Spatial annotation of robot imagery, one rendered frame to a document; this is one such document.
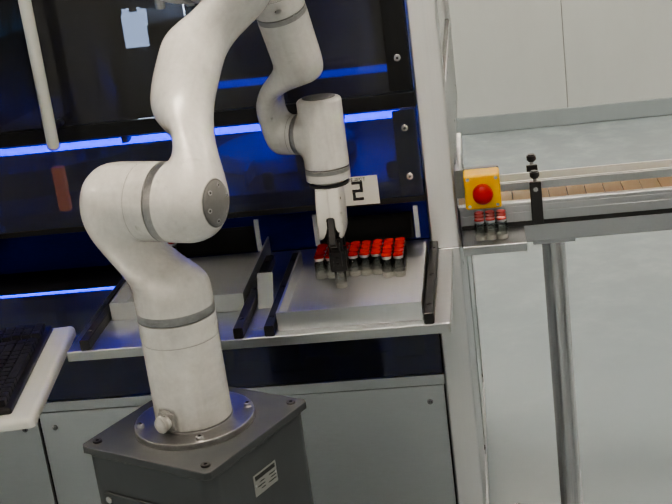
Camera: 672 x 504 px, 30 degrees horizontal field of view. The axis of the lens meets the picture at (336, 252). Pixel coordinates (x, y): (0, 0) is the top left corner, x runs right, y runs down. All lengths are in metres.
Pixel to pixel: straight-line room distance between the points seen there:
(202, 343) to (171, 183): 0.26
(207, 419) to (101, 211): 0.36
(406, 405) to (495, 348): 1.61
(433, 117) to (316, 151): 0.30
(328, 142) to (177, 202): 0.56
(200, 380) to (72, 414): 0.97
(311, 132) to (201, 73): 0.44
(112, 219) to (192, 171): 0.15
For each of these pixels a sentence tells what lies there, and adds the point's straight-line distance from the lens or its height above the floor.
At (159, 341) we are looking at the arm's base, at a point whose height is 1.02.
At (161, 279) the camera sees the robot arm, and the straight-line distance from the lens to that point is 1.87.
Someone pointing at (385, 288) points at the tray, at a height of 0.88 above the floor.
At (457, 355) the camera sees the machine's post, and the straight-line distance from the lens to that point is 2.66.
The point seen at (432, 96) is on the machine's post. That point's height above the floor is 1.20.
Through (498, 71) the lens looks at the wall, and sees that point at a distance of 7.16.
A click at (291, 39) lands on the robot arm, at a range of 2.18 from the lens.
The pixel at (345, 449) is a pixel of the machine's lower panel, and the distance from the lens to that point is 2.77.
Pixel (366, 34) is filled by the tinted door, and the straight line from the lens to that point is 2.48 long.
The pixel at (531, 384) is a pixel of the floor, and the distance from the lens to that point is 4.02.
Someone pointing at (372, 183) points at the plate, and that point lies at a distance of 2.54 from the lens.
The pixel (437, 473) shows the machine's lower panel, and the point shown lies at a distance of 2.78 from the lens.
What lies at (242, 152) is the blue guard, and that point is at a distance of 2.55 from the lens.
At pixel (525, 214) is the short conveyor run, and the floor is 0.90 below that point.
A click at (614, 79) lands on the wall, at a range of 7.22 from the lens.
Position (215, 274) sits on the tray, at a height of 0.88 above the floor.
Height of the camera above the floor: 1.71
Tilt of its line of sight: 18 degrees down
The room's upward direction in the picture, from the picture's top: 7 degrees counter-clockwise
